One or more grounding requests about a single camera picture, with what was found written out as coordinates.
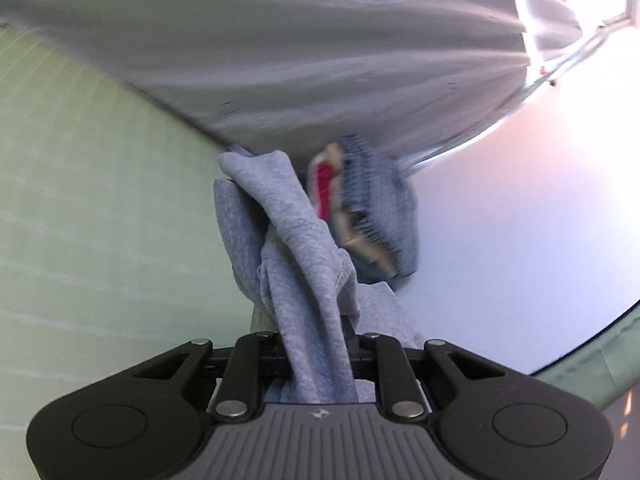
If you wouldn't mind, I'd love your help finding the red striped garment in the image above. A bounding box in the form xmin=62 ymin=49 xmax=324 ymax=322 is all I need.
xmin=307 ymin=160 xmax=337 ymax=222

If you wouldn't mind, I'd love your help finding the grey shirt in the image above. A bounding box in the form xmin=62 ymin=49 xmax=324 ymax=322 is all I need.
xmin=212 ymin=149 xmax=431 ymax=406

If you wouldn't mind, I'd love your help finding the grey carrot print sheet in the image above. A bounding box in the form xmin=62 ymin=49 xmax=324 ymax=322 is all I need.
xmin=0 ymin=0 xmax=533 ymax=161

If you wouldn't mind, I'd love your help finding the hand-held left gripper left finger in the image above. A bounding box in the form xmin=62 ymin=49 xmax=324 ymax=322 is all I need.
xmin=134 ymin=332 xmax=296 ymax=422

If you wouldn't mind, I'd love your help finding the blue plaid shirt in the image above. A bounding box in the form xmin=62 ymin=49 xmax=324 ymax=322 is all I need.
xmin=340 ymin=135 xmax=421 ymax=281

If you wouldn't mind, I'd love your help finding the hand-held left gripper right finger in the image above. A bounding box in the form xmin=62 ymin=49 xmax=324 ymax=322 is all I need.
xmin=342 ymin=316 xmax=507 ymax=421

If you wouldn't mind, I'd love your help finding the green grid mat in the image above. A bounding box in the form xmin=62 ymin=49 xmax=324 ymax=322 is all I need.
xmin=0 ymin=22 xmax=640 ymax=480

